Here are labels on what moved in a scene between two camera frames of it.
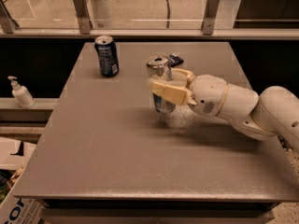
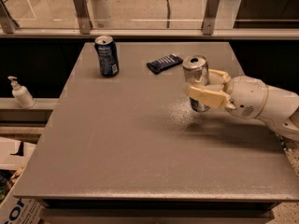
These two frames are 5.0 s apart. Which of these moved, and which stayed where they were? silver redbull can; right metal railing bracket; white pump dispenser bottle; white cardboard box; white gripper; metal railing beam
Moved: silver redbull can; white gripper
Stayed: metal railing beam; white pump dispenser bottle; white cardboard box; right metal railing bracket
